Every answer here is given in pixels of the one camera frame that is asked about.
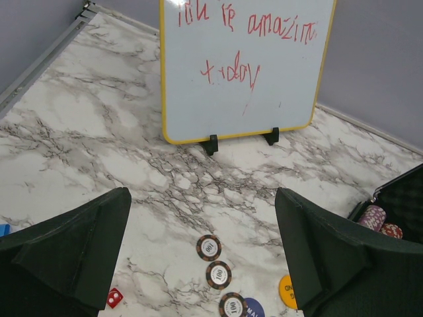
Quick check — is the white whiteboard yellow frame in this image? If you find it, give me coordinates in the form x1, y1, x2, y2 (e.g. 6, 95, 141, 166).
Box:
159, 1, 336, 145

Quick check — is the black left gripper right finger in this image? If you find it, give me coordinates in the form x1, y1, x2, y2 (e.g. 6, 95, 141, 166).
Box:
275, 188, 422, 316

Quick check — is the yellow big blind button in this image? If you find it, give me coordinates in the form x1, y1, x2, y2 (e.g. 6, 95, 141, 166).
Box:
279, 275, 297, 310

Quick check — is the blue plastic box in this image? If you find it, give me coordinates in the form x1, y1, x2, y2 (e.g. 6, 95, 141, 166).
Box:
0, 224, 11, 237

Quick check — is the brown 100 poker chip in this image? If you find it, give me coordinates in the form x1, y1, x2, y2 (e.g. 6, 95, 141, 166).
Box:
196, 234, 222, 262
206, 260, 232, 290
219, 292, 247, 317

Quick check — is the black poker chip case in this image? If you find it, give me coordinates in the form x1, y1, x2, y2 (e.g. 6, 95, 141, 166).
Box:
348, 164, 422, 243

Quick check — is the blue small blind button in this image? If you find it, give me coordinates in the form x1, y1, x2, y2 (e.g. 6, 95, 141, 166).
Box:
245, 297, 265, 317

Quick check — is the red die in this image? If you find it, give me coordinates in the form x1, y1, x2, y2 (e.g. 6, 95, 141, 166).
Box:
106, 287, 124, 308

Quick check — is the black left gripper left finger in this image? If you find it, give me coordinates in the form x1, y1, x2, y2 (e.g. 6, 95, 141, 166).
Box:
1, 188, 132, 316

